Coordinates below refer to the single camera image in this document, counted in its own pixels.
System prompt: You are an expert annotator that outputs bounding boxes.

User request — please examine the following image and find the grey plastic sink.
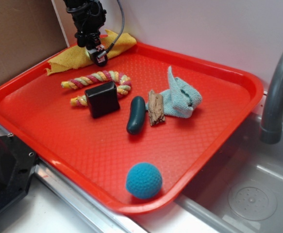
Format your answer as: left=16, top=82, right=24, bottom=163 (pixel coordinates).
left=176, top=101, right=283, bottom=233

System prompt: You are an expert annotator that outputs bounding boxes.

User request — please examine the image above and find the yellow cloth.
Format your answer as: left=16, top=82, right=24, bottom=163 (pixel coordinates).
left=46, top=33, right=137, bottom=76

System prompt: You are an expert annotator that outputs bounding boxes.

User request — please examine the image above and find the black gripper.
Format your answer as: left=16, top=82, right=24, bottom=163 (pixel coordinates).
left=64, top=0, right=106, bottom=50

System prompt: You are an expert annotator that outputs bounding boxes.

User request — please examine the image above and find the brown wood piece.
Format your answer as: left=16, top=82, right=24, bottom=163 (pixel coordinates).
left=148, top=90, right=165, bottom=126

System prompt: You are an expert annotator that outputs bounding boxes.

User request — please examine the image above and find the brown cardboard panel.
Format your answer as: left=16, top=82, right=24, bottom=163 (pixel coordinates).
left=0, top=0, right=67, bottom=85

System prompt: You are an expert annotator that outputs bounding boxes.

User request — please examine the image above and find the dark green toy cucumber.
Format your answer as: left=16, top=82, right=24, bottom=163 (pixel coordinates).
left=126, top=96, right=146, bottom=135

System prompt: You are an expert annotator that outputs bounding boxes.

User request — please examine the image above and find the grey braided cable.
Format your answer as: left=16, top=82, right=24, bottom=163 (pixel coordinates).
left=101, top=0, right=128, bottom=55

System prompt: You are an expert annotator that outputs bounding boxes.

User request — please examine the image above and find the blue textured ball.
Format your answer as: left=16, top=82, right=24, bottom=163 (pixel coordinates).
left=126, top=162, right=163, bottom=200

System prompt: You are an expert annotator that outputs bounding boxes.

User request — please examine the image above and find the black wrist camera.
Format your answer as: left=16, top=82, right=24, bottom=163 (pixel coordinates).
left=86, top=44, right=108, bottom=67

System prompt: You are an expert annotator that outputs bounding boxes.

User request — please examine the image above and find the red plastic tray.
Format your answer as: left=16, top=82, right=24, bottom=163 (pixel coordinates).
left=0, top=43, right=263, bottom=215

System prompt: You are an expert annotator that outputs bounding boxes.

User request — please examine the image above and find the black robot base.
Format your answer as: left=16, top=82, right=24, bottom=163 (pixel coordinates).
left=0, top=135, right=37, bottom=214

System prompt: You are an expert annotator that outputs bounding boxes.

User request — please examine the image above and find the black square cup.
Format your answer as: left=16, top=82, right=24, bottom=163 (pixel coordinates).
left=84, top=82, right=120, bottom=118

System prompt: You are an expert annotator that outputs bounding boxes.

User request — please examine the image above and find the grey faucet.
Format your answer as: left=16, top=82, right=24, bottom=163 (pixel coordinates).
left=259, top=53, right=283, bottom=144

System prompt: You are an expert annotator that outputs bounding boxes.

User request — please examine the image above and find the light blue cloth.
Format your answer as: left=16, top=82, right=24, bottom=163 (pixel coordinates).
left=145, top=66, right=202, bottom=119

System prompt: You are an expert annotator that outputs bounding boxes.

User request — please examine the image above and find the multicolour braided rope toy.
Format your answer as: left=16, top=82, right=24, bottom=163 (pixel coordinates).
left=61, top=70, right=132, bottom=99

